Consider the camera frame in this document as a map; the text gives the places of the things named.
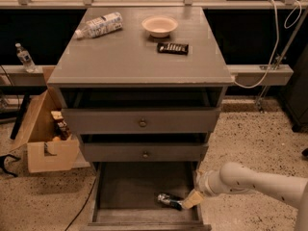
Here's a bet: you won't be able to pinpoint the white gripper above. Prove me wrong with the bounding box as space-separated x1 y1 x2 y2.
182 169 220 209

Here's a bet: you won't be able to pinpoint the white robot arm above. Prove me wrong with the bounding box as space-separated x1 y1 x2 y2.
181 162 308 231

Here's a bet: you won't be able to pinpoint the grey bottom drawer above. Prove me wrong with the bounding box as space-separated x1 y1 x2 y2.
80 162 211 231

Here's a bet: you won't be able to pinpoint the grey drawer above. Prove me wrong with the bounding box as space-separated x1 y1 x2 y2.
81 143 208 162
80 162 211 231
62 108 220 135

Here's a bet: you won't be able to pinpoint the grey middle drawer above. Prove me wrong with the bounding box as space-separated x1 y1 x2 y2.
81 143 208 162

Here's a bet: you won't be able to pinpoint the grey drawer cabinet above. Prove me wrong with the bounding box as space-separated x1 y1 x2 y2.
46 6 235 231

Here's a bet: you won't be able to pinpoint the grey top drawer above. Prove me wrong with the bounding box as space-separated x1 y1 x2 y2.
62 108 220 135

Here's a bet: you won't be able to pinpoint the metal tripod stand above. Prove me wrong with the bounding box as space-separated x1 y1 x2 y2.
255 7 308 113

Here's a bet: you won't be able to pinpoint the dark cabinet at right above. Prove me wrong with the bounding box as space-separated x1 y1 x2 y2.
279 45 308 132

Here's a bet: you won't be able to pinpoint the snack items in box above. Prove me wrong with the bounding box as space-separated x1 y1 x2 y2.
51 111 71 141

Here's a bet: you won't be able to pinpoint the black snack bar packet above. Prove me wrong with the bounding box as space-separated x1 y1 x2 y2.
157 42 189 55

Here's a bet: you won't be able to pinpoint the open cardboard box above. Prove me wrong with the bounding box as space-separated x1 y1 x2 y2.
11 65 81 174

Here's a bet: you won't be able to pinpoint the white paper bowl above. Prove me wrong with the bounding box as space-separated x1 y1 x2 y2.
141 15 178 39

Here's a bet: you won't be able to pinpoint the plastic water bottle lying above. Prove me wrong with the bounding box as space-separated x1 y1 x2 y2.
75 12 123 39

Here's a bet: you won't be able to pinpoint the small upright water bottle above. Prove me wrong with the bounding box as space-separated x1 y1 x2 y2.
15 43 36 73

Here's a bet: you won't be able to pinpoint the black floor cable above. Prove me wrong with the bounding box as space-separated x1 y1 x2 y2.
64 178 98 231

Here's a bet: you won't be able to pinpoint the black strap on floor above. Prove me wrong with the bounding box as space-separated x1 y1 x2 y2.
0 154 21 179

